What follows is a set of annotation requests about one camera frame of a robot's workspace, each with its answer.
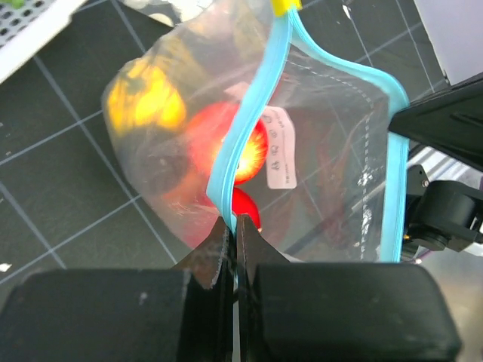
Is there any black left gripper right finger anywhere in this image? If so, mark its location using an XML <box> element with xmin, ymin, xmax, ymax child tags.
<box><xmin>236</xmin><ymin>215</ymin><xmax>461</xmax><ymax>361</ymax></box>

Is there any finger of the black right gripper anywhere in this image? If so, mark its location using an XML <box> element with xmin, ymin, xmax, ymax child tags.
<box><xmin>389</xmin><ymin>73</ymin><xmax>482</xmax><ymax>171</ymax></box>

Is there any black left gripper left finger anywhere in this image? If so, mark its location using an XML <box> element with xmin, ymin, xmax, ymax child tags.
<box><xmin>1</xmin><ymin>219</ymin><xmax>234</xmax><ymax>361</ymax></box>

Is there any red yellow toy apple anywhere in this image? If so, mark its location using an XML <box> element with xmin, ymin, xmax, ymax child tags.
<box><xmin>187</xmin><ymin>102</ymin><xmax>268</xmax><ymax>185</ymax></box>

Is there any clear zip bag teal zipper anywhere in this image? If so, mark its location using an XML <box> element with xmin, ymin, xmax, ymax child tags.
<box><xmin>103</xmin><ymin>1</ymin><xmax>409</xmax><ymax>262</ymax></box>

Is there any yellow zipper slider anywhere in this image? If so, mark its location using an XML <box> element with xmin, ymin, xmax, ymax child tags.
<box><xmin>271</xmin><ymin>0</ymin><xmax>303</xmax><ymax>17</ymax></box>

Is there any yellow toy bell pepper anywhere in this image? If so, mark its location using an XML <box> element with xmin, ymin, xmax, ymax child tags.
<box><xmin>106</xmin><ymin>58</ymin><xmax>186</xmax><ymax>136</ymax></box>

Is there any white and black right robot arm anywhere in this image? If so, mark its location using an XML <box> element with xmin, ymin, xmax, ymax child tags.
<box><xmin>389</xmin><ymin>74</ymin><xmax>482</xmax><ymax>260</ymax></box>

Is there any black grid cutting mat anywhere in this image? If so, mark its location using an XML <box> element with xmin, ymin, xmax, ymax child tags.
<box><xmin>1</xmin><ymin>1</ymin><xmax>447</xmax><ymax>287</ymax></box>

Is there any white plastic basket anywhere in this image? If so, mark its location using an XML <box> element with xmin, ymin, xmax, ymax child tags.
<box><xmin>1</xmin><ymin>0</ymin><xmax>85</xmax><ymax>81</ymax></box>

